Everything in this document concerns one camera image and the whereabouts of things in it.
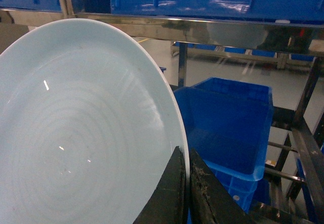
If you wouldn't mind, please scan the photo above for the stainless steel shelf frame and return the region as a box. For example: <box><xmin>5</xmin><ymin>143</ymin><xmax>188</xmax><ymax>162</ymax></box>
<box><xmin>1</xmin><ymin>0</ymin><xmax>323</xmax><ymax>222</ymax></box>

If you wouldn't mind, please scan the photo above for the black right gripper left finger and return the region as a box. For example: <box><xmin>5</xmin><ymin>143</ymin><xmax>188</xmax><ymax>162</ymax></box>
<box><xmin>134</xmin><ymin>146</ymin><xmax>187</xmax><ymax>223</ymax></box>

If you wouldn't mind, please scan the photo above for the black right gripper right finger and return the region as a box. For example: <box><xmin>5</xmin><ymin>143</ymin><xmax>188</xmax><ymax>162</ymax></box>
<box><xmin>189</xmin><ymin>148</ymin><xmax>254</xmax><ymax>223</ymax></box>

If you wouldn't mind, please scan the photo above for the blue crate on shelf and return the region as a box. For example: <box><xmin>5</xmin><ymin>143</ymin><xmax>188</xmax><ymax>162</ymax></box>
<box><xmin>174</xmin><ymin>78</ymin><xmax>274</xmax><ymax>214</ymax></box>

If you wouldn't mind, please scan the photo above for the light blue oval tray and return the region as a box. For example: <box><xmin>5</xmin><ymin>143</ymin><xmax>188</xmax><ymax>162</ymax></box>
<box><xmin>1</xmin><ymin>19</ymin><xmax>189</xmax><ymax>223</ymax></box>

